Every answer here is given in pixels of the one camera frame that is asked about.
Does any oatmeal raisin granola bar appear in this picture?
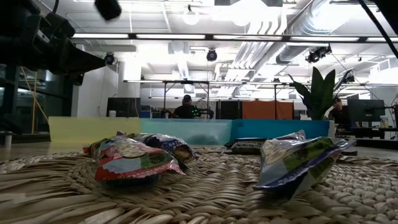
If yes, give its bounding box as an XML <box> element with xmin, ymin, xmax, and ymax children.
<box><xmin>253</xmin><ymin>129</ymin><xmax>357</xmax><ymax>200</ymax></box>
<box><xmin>117</xmin><ymin>132</ymin><xmax>200</xmax><ymax>166</ymax></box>

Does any teal plastic bin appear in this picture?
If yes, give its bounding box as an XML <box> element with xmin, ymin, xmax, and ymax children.
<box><xmin>139</xmin><ymin>118</ymin><xmax>233</xmax><ymax>146</ymax></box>

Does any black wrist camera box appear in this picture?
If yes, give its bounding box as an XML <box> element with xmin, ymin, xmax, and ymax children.
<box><xmin>34</xmin><ymin>11</ymin><xmax>76</xmax><ymax>41</ymax></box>

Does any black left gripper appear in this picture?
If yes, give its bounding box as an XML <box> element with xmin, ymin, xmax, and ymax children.
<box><xmin>18</xmin><ymin>37</ymin><xmax>106</xmax><ymax>86</ymax></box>

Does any black partition panel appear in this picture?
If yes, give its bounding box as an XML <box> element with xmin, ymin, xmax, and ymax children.
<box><xmin>219</xmin><ymin>100</ymin><xmax>243</xmax><ymax>120</ymax></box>

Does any blue plastic bin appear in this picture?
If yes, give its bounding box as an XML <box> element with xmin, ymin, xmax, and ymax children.
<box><xmin>229</xmin><ymin>119</ymin><xmax>331</xmax><ymax>147</ymax></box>

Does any black background workbench frame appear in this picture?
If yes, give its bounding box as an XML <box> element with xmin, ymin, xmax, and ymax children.
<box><xmin>161</xmin><ymin>80</ymin><xmax>210</xmax><ymax>119</ymax></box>

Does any black computer monitor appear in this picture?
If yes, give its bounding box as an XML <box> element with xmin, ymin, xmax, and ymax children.
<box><xmin>106</xmin><ymin>97</ymin><xmax>141</xmax><ymax>118</ymax></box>
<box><xmin>347</xmin><ymin>99</ymin><xmax>386</xmax><ymax>124</ymax></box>

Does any yellow tripod stand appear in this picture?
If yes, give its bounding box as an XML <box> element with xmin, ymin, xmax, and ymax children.
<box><xmin>18</xmin><ymin>62</ymin><xmax>50</xmax><ymax>134</ymax></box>

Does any black metal rig frame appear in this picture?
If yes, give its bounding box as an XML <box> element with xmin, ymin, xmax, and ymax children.
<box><xmin>0</xmin><ymin>60</ymin><xmax>19</xmax><ymax>134</ymax></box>

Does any round woven straw placemat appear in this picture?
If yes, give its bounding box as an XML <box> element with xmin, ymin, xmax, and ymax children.
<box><xmin>0</xmin><ymin>146</ymin><xmax>398</xmax><ymax>224</ymax></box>

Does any grey cylindrical post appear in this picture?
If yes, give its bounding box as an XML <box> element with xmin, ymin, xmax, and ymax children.
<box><xmin>2</xmin><ymin>130</ymin><xmax>13</xmax><ymax>149</ymax></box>

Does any blue wrapper granola bar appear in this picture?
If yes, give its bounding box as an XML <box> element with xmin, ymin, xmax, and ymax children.
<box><xmin>224</xmin><ymin>138</ymin><xmax>269</xmax><ymax>156</ymax></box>

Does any red chocolate chip granola bar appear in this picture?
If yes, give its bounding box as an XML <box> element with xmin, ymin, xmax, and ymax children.
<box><xmin>83</xmin><ymin>135</ymin><xmax>185</xmax><ymax>184</ymax></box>

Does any orange partition panel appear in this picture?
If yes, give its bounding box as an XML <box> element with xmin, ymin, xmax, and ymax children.
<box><xmin>242</xmin><ymin>100</ymin><xmax>295</xmax><ymax>120</ymax></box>

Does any green broad-leaf plant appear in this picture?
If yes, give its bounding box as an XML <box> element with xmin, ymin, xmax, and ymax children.
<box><xmin>287</xmin><ymin>67</ymin><xmax>354</xmax><ymax>121</ymax></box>

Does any overhead light bar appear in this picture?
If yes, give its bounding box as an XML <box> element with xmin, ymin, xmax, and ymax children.
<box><xmin>71</xmin><ymin>32</ymin><xmax>398</xmax><ymax>44</ymax></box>

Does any person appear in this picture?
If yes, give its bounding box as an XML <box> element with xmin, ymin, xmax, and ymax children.
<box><xmin>328</xmin><ymin>96</ymin><xmax>354</xmax><ymax>129</ymax></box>
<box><xmin>172</xmin><ymin>94</ymin><xmax>201</xmax><ymax>119</ymax></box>

